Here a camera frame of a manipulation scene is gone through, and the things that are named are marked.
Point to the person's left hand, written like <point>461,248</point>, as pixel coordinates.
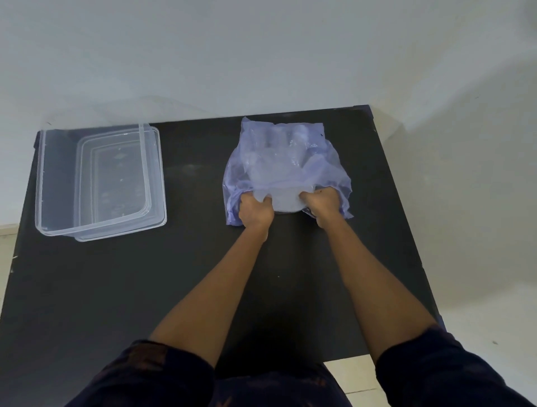
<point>256,211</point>

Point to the person's right hand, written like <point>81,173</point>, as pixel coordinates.
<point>326,207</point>

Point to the person's right thumb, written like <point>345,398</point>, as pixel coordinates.
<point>306,196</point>

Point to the person's left thumb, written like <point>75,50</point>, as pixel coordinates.
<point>269,203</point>

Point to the translucent purple plastic bag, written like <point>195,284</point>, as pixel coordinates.
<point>251,146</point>

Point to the person's left forearm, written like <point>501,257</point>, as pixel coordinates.
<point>214,289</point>

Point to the person's right forearm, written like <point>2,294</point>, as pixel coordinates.
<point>373,285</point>

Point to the translucent white plastic item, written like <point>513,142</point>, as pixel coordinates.
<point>287,203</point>

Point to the clear plastic container lid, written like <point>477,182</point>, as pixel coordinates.
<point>119,180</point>

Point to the clear plastic storage container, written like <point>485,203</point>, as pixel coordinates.
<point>56,180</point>

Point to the dark patterned shirt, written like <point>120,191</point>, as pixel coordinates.
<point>440,369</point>

